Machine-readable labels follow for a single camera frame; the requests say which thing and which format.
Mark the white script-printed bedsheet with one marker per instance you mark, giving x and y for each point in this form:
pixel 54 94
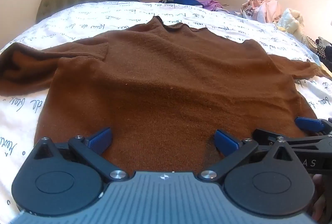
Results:
pixel 77 21

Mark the purple cloth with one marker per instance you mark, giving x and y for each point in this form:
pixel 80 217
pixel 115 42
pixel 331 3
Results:
pixel 211 5

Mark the pale yellow blanket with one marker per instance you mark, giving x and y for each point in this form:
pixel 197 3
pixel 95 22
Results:
pixel 293 21

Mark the blue cloth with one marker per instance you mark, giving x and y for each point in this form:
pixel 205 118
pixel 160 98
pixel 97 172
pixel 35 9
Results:
pixel 185 0

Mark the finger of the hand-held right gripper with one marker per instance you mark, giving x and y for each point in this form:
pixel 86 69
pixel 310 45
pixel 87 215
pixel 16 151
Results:
pixel 310 124
pixel 267 135

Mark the dark patterned clothes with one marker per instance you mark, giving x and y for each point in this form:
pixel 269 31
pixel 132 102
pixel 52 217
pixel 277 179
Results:
pixel 323 51

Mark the person's right hand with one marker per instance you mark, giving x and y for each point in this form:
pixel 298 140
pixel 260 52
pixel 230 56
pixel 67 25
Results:
pixel 321 195

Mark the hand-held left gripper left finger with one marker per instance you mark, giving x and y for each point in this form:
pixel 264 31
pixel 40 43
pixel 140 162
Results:
pixel 99 139

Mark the brown knit sweater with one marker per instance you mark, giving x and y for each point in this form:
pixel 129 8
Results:
pixel 166 71

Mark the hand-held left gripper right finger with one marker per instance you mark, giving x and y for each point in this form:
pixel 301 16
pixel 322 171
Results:
pixel 225 141

